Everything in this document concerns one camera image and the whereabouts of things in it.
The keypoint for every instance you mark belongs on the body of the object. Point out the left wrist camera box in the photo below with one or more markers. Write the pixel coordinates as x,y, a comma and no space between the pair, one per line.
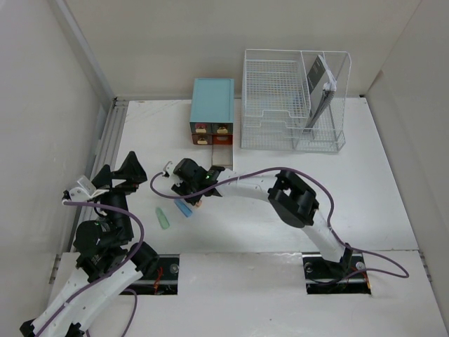
82,190

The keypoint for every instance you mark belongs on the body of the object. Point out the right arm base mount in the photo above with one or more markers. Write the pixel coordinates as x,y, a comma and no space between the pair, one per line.
324,278

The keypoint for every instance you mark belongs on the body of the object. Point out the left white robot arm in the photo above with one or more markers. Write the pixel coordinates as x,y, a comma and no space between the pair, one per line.
108,260

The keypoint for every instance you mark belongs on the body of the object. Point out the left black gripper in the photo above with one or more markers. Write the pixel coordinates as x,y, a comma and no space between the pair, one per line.
131,170

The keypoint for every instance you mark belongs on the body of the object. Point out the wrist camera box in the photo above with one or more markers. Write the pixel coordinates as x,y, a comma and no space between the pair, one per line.
82,190
168,170

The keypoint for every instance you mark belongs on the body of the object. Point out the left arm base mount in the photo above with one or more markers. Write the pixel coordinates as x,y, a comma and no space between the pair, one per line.
163,282

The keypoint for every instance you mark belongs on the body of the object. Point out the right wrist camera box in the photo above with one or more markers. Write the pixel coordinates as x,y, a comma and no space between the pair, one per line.
168,170

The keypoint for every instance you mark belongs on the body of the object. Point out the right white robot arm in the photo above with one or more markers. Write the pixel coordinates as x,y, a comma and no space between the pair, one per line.
293,200

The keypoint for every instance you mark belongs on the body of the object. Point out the blue chalk stick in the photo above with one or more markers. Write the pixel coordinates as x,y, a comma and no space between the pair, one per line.
183,207

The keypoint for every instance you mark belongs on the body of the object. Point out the grey setup guide booklet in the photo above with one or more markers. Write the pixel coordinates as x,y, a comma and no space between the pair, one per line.
322,87

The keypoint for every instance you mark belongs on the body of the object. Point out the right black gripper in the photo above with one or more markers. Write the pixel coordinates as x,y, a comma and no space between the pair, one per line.
179,188

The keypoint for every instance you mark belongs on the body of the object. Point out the green chalk stick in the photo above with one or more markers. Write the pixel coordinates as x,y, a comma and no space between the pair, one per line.
162,219

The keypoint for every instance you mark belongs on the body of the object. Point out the teal mini drawer chest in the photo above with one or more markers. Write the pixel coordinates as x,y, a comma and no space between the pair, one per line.
212,104

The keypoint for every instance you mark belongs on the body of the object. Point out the aluminium frame rail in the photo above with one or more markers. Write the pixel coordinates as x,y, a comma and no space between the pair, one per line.
105,151

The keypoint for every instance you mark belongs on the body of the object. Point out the white wire desk organizer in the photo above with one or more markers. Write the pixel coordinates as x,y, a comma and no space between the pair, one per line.
275,101

